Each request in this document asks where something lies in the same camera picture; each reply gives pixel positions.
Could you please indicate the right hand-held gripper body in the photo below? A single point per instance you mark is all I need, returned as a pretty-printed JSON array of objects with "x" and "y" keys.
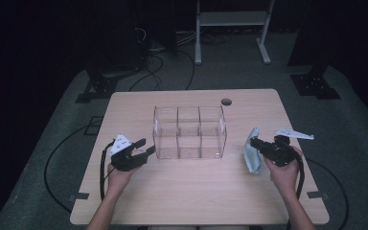
[{"x": 279, "y": 153}]

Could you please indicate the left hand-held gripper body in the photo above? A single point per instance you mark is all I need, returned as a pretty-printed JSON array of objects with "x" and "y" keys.
[{"x": 124, "y": 161}]

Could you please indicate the light blue cleaning cloth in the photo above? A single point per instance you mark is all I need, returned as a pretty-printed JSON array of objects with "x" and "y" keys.
[{"x": 252, "y": 159}]

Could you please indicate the clear acrylic organizer box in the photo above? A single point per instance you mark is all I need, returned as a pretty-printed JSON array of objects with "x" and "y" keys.
[{"x": 188, "y": 134}]

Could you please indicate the person's left hand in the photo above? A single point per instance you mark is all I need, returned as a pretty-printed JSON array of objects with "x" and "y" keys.
[{"x": 118, "y": 180}]

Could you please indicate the person's right hand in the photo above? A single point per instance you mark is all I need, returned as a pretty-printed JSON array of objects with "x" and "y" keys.
[{"x": 284, "y": 179}]

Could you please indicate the grey tape piece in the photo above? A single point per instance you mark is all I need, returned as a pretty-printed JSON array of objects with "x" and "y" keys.
[
  {"x": 79, "y": 196},
  {"x": 316, "y": 195}
]

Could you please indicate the black stand base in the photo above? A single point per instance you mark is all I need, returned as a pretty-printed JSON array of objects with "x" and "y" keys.
[
  {"x": 314, "y": 86},
  {"x": 100, "y": 86}
]

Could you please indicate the white metal stand frame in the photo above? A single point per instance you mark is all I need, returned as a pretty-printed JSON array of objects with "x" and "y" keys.
[{"x": 230, "y": 18}]

